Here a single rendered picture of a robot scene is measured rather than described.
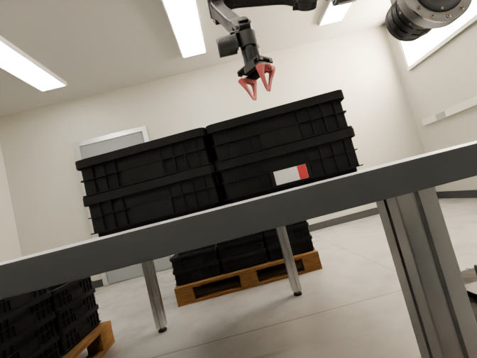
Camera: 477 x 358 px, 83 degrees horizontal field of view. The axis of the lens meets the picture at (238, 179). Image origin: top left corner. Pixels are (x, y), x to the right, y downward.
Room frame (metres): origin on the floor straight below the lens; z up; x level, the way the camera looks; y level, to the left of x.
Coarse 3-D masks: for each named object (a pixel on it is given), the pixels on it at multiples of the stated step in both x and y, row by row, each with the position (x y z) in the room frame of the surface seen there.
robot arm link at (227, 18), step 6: (216, 0) 1.04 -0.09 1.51; (210, 6) 1.06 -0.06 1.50; (216, 6) 1.02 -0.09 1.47; (222, 6) 1.01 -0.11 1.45; (216, 12) 1.00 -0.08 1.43; (222, 12) 0.97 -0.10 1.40; (228, 12) 0.96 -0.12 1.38; (216, 18) 1.03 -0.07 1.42; (222, 18) 0.95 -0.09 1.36; (228, 18) 0.91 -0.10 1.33; (234, 18) 0.89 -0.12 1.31; (216, 24) 1.11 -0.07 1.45; (222, 24) 0.97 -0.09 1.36; (228, 24) 0.91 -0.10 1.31; (234, 24) 0.83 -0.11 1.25; (228, 30) 0.92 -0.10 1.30; (234, 30) 0.88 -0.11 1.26
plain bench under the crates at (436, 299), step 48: (288, 192) 0.34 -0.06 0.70; (336, 192) 0.34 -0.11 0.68; (384, 192) 0.34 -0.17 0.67; (432, 192) 0.39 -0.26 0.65; (96, 240) 0.33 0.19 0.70; (144, 240) 0.33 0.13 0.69; (192, 240) 0.33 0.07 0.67; (288, 240) 1.83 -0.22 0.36; (432, 240) 0.39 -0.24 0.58; (0, 288) 0.32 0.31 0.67; (432, 288) 0.39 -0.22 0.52; (432, 336) 0.40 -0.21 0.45
